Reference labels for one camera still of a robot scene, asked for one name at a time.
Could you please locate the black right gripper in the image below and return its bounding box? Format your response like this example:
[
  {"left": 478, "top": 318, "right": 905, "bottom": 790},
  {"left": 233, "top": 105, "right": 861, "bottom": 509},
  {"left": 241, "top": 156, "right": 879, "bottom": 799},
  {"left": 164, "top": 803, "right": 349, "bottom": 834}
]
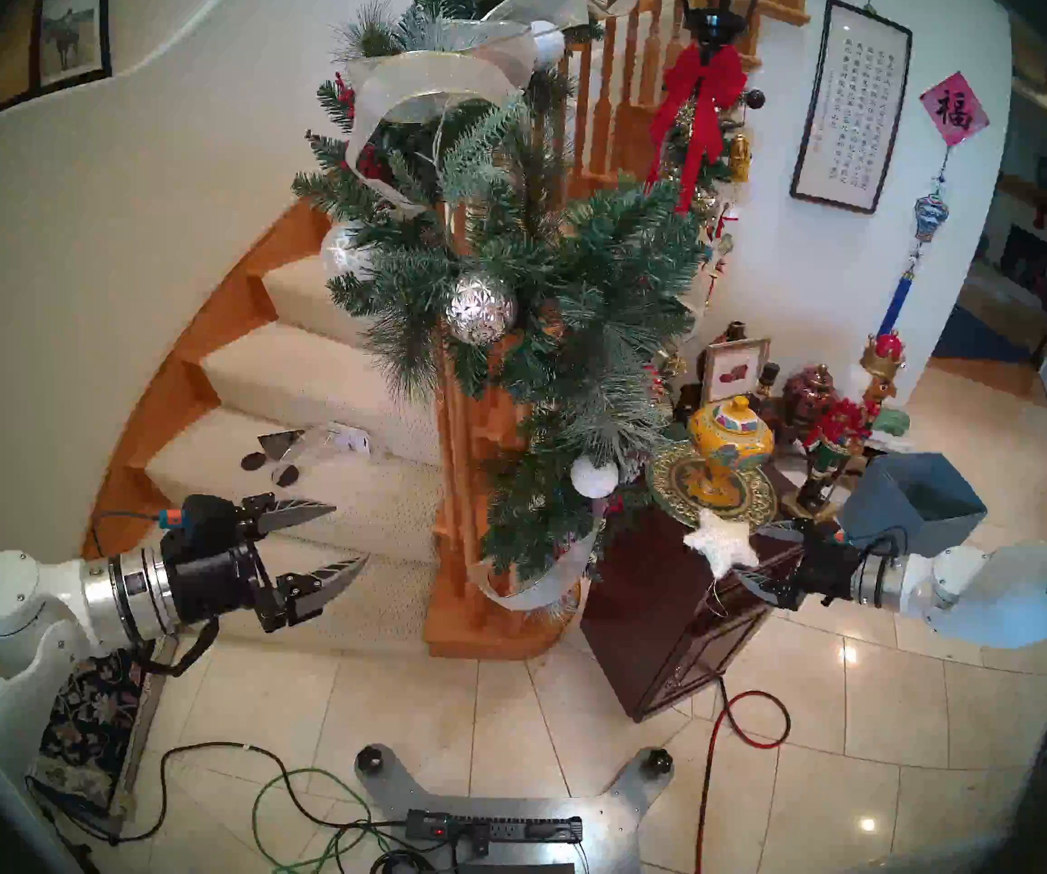
[{"left": 731, "top": 521, "right": 861, "bottom": 612}]

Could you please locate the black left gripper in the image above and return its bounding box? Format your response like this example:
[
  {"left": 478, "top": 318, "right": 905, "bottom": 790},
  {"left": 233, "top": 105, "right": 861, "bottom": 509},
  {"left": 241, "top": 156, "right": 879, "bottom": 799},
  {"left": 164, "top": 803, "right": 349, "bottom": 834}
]
[{"left": 159, "top": 494, "right": 369, "bottom": 633}]

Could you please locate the white glitter star ornament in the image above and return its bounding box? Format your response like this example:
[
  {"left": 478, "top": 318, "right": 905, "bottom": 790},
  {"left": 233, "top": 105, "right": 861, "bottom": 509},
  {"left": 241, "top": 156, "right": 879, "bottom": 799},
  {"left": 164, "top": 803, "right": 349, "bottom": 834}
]
[{"left": 683, "top": 508, "right": 761, "bottom": 580}]

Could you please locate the silver faceted ball ornament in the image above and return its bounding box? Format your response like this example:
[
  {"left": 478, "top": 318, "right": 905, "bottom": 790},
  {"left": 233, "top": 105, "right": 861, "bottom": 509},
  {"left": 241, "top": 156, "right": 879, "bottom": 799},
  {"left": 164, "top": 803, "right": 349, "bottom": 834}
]
[{"left": 446, "top": 271, "right": 518, "bottom": 345}]

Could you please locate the clear frosted ball ornament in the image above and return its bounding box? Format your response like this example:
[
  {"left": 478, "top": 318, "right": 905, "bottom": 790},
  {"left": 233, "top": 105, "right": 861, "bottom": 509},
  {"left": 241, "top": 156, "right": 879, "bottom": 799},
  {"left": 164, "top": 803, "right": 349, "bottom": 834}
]
[{"left": 320, "top": 223, "right": 374, "bottom": 281}]

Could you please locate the red white hanging ornament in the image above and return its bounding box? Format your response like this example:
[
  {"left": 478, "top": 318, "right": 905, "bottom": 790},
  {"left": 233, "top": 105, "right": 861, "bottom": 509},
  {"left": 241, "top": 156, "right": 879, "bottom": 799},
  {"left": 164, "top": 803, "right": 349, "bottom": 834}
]
[{"left": 705, "top": 203, "right": 741, "bottom": 309}]

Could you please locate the clear plastic packaging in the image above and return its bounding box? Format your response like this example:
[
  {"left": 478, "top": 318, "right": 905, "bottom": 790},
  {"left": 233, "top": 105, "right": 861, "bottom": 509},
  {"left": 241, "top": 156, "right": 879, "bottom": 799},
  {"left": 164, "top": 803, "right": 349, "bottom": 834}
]
[{"left": 241, "top": 422, "right": 374, "bottom": 489}]

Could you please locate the blue grey square bin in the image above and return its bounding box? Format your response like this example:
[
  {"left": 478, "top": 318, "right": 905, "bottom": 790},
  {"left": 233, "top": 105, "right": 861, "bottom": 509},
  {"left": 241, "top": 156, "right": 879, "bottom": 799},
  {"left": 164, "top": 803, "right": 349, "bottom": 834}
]
[{"left": 837, "top": 453, "right": 988, "bottom": 556}]

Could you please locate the dark wood cabinet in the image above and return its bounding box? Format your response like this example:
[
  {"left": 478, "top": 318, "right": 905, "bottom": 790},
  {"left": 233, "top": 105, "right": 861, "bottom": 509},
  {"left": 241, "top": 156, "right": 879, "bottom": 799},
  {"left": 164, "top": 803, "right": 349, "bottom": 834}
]
[{"left": 580, "top": 467, "right": 838, "bottom": 723}]

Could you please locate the green gold decorative plate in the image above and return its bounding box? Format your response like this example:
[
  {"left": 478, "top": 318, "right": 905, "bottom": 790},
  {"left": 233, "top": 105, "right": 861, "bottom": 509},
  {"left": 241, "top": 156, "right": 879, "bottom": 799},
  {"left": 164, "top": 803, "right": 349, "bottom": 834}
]
[{"left": 646, "top": 440, "right": 777, "bottom": 529}]

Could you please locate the yellow porcelain lidded jar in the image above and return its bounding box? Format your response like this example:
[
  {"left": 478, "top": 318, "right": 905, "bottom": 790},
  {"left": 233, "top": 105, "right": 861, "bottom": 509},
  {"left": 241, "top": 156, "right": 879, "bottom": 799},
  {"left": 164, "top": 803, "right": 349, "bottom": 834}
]
[{"left": 687, "top": 396, "right": 774, "bottom": 504}]

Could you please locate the tall nutcracker soldier figure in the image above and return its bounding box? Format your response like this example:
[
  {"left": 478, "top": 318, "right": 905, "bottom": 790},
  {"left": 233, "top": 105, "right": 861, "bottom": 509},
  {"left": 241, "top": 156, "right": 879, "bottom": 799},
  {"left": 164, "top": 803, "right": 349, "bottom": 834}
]
[{"left": 783, "top": 332, "right": 908, "bottom": 527}]

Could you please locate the dark red cloisonne jar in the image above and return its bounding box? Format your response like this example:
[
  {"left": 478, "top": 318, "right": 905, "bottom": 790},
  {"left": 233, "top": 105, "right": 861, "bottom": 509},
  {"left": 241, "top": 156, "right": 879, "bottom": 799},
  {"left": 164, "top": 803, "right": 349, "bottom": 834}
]
[{"left": 783, "top": 364, "right": 838, "bottom": 420}]

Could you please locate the carpeted wooden staircase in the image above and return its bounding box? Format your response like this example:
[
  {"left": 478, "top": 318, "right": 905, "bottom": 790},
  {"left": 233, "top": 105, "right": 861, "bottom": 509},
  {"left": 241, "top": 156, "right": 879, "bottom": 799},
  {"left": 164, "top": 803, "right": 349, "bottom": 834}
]
[{"left": 77, "top": 198, "right": 579, "bottom": 661}]

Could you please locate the small framed red picture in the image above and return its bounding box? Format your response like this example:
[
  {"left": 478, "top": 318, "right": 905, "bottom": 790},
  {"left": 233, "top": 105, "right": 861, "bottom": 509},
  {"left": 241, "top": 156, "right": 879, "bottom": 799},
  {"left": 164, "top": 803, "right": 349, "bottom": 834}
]
[{"left": 701, "top": 337, "right": 772, "bottom": 407}]

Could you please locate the small white glitter ball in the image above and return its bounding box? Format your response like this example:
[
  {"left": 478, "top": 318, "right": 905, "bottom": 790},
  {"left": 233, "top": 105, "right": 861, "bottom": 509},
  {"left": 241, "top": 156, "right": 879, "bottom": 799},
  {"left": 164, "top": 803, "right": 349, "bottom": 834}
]
[{"left": 571, "top": 455, "right": 620, "bottom": 500}]

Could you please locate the sheer white ribbon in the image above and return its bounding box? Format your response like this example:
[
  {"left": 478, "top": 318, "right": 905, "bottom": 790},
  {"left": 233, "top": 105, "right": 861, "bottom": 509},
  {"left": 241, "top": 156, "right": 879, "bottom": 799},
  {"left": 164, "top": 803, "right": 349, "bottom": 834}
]
[
  {"left": 341, "top": 0, "right": 642, "bottom": 219},
  {"left": 469, "top": 513, "right": 606, "bottom": 611}
]

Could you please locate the dark slim vase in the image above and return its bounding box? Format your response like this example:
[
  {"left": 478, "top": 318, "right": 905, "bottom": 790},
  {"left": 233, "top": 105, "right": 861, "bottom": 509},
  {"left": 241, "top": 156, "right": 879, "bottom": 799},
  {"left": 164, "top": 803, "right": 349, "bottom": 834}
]
[{"left": 696, "top": 320, "right": 752, "bottom": 377}]

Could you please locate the dark floral patterned rug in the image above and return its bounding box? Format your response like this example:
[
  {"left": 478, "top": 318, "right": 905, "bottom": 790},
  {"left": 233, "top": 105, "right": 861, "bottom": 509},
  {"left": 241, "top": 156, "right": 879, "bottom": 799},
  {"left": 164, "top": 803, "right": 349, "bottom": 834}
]
[{"left": 32, "top": 645, "right": 165, "bottom": 814}]

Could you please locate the black power strip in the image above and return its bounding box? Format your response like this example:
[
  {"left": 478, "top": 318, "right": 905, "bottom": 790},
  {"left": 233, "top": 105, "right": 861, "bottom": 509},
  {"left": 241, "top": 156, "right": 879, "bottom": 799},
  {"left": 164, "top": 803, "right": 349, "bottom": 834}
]
[{"left": 405, "top": 810, "right": 583, "bottom": 848}]

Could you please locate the green pine garland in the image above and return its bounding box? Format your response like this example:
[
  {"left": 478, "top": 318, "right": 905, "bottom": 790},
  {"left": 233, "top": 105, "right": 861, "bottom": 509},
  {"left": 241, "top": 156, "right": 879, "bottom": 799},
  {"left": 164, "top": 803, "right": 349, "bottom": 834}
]
[{"left": 291, "top": 0, "right": 715, "bottom": 600}]

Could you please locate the green gold tinsel garland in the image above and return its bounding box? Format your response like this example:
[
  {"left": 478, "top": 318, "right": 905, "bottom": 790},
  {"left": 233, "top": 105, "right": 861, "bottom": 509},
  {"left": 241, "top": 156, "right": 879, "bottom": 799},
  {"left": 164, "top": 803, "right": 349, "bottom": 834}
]
[{"left": 660, "top": 89, "right": 754, "bottom": 245}]

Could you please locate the blue tassel hanging charm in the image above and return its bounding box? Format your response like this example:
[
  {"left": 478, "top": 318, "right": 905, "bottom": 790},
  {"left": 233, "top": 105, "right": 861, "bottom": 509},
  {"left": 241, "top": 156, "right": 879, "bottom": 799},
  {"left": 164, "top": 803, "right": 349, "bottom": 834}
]
[{"left": 876, "top": 146, "right": 950, "bottom": 338}]

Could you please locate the framed calligraphy scroll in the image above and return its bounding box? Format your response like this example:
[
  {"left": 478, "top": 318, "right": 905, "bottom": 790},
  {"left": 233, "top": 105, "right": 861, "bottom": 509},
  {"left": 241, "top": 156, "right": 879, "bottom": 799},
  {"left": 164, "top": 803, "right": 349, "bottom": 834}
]
[{"left": 790, "top": 0, "right": 914, "bottom": 215}]

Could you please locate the red diamond fu sign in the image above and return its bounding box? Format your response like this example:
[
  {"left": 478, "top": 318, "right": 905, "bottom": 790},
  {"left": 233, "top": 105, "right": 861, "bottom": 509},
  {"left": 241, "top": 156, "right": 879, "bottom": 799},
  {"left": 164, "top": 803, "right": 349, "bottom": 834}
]
[{"left": 920, "top": 71, "right": 991, "bottom": 147}]

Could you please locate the red velvet bow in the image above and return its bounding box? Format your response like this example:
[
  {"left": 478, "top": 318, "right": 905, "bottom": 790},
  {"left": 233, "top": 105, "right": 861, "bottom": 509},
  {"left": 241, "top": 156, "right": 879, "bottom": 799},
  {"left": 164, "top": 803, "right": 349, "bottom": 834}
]
[{"left": 646, "top": 44, "right": 749, "bottom": 213}]

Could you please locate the framed horse picture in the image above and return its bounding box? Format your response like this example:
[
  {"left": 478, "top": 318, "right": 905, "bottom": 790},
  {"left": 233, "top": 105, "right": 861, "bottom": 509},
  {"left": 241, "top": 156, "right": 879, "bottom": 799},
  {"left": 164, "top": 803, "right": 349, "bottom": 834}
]
[{"left": 32, "top": 0, "right": 113, "bottom": 90}]

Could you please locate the black cable teal connector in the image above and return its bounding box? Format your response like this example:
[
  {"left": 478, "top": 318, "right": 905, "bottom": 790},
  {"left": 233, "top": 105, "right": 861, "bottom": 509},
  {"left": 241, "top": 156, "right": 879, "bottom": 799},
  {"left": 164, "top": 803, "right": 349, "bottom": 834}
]
[{"left": 91, "top": 508, "right": 189, "bottom": 559}]

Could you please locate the black left wrist loop cable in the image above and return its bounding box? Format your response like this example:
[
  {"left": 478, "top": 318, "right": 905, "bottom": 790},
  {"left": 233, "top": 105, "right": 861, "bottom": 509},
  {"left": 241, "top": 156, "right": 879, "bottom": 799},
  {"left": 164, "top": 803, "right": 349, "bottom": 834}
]
[{"left": 127, "top": 617, "right": 220, "bottom": 678}]

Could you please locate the black floor cable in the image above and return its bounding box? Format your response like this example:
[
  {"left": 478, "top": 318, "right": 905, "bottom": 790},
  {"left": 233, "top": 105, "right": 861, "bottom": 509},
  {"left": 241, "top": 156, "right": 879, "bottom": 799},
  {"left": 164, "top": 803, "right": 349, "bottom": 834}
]
[{"left": 27, "top": 743, "right": 415, "bottom": 846}]

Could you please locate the red cable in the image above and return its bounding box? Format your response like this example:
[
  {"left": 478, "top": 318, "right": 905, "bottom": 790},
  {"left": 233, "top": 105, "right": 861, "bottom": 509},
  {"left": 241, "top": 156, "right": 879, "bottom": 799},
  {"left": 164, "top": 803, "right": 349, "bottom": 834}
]
[{"left": 694, "top": 676, "right": 793, "bottom": 874}]

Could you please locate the green cable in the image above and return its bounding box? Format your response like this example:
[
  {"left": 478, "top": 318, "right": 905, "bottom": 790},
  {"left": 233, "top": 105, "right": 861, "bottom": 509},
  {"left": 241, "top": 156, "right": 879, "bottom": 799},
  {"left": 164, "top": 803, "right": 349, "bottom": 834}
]
[{"left": 252, "top": 768, "right": 397, "bottom": 874}]

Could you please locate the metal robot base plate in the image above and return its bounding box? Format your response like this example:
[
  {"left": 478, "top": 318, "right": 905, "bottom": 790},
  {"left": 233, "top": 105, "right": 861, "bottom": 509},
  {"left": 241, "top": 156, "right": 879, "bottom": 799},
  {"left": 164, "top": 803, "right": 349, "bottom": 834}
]
[{"left": 355, "top": 745, "right": 674, "bottom": 874}]

